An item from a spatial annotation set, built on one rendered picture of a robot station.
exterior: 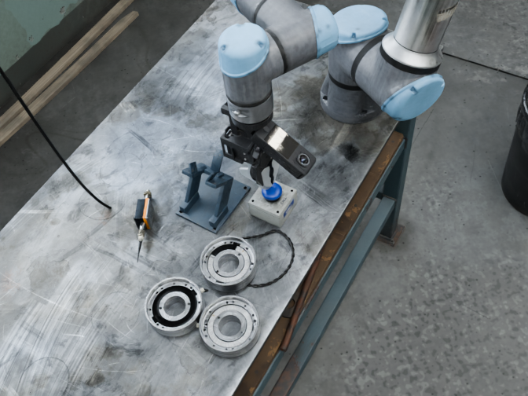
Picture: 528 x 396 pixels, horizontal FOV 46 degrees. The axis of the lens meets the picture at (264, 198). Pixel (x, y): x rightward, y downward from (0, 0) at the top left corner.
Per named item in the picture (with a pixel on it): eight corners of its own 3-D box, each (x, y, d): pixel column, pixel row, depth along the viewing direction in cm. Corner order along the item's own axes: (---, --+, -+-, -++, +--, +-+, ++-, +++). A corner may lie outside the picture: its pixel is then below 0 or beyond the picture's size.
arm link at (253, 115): (280, 82, 99) (254, 116, 96) (282, 102, 103) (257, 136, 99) (241, 68, 102) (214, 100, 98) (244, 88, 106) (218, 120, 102)
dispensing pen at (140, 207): (126, 256, 116) (138, 184, 126) (133, 267, 120) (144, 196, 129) (138, 256, 116) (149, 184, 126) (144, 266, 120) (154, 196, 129)
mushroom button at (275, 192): (276, 214, 122) (275, 199, 118) (259, 207, 123) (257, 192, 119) (287, 199, 123) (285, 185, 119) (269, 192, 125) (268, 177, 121)
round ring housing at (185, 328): (168, 351, 109) (163, 342, 106) (139, 308, 115) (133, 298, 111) (217, 317, 112) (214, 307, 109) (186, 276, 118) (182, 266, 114)
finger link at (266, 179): (247, 178, 121) (242, 148, 113) (273, 189, 119) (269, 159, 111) (238, 189, 120) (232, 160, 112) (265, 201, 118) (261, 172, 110)
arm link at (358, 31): (361, 39, 137) (364, -13, 126) (400, 75, 130) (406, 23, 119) (316, 62, 134) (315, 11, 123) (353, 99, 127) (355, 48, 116)
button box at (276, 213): (280, 229, 122) (279, 214, 118) (250, 214, 124) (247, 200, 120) (300, 198, 126) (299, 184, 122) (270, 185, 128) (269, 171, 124)
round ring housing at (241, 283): (246, 302, 114) (243, 291, 110) (194, 286, 116) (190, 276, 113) (265, 254, 119) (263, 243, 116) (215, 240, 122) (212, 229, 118)
